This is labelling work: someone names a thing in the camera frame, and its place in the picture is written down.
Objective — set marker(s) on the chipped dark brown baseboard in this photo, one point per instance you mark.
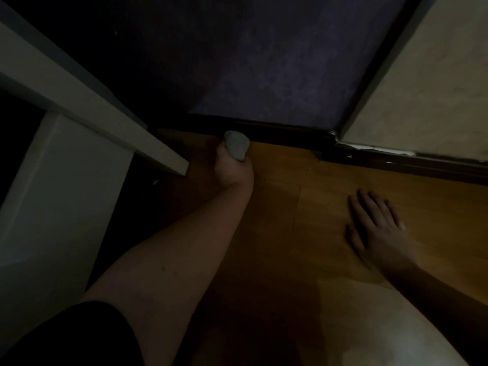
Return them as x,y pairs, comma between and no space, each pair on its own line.
419,165

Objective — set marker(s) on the person's right hand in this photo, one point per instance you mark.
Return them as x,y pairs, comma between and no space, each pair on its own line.
381,240

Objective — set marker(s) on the person's left hand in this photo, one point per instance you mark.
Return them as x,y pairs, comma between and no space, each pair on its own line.
234,171

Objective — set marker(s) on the person's left forearm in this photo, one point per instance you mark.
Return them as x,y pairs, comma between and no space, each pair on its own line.
171,270

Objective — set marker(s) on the black shirt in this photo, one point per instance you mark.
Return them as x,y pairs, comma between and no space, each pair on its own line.
68,339

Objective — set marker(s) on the grey cleaning cloth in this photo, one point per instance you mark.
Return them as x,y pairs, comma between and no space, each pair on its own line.
236,144

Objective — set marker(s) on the person's right forearm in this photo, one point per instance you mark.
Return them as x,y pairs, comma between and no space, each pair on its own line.
450,312

